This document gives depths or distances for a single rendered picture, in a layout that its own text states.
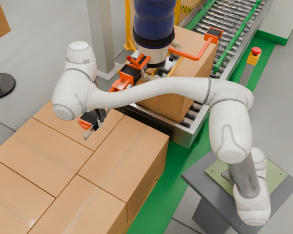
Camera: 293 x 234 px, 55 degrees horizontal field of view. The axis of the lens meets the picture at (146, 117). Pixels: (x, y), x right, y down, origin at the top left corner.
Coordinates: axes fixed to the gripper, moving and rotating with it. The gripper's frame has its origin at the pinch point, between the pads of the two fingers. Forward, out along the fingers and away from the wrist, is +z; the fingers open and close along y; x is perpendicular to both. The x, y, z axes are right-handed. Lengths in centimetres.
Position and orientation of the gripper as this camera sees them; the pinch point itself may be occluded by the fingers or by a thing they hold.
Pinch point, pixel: (92, 118)
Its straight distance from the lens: 131.8
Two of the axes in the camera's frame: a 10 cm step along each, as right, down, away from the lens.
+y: -8.7, -4.1, 2.8
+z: -0.3, 6.2, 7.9
